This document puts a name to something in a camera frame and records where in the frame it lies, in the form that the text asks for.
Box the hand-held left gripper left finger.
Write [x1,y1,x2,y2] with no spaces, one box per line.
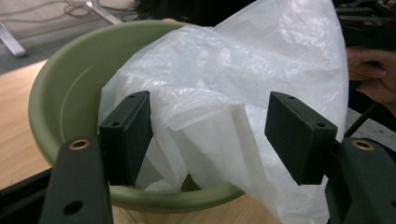
[98,90,154,188]

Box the white trash bag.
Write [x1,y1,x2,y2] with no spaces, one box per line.
[97,0,350,224]

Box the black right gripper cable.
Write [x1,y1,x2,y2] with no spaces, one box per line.
[343,102,383,138]

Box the tangle of black desk cables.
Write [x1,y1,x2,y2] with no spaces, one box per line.
[63,0,95,17]

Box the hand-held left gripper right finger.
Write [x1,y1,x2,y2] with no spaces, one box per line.
[263,91,339,187]

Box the green plastic bin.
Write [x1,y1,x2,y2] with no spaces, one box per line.
[27,20,246,215]

